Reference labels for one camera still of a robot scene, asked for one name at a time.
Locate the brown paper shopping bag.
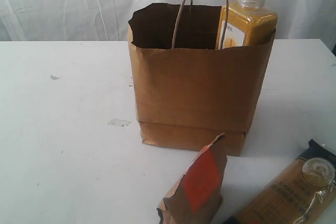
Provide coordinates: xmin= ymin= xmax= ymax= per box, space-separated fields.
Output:
xmin=128 ymin=0 xmax=276 ymax=156

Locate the brown pouch orange label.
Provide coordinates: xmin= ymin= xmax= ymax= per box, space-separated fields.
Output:
xmin=157 ymin=133 xmax=227 ymax=223

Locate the yellow grain bottle white cap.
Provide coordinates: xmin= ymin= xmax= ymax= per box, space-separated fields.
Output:
xmin=215 ymin=0 xmax=278 ymax=49

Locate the clear tape scrap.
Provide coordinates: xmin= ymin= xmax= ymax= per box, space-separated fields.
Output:
xmin=108 ymin=119 xmax=131 ymax=127

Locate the spaghetti packet gold seal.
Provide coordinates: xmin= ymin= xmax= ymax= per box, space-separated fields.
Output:
xmin=225 ymin=140 xmax=335 ymax=224

